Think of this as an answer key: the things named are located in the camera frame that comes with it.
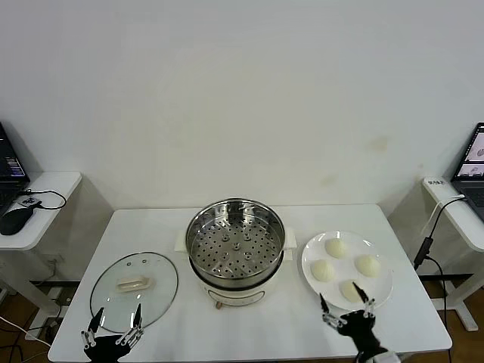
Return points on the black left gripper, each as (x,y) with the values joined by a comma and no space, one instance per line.
(107,349)

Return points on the white electric cooker pot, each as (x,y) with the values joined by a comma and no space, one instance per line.
(242,296)

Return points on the round white plate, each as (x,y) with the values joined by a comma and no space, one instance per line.
(378,291)

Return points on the white side table with mouse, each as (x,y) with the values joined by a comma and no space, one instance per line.
(56,185)

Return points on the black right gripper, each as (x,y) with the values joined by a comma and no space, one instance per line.
(359,329)

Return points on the round glass lid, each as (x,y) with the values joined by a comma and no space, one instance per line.
(151,302)

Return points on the black computer mouse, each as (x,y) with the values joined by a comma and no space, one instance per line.
(15,220)

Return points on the grey laptop with image windows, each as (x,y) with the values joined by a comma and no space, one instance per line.
(472,166)

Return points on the white steamed baozi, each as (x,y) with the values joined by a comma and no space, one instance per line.
(349,292)
(367,265)
(336,248)
(323,270)

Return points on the perforated steel steamer basket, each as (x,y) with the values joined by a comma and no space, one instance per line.
(234,242)

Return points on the black laptop with dark screen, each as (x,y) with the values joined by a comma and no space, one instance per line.
(9,166)

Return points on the white side table with label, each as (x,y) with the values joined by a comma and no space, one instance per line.
(463,230)

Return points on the small white paper label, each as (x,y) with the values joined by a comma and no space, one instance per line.
(436,182)

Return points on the small grey QR device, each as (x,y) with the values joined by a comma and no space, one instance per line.
(27,202)

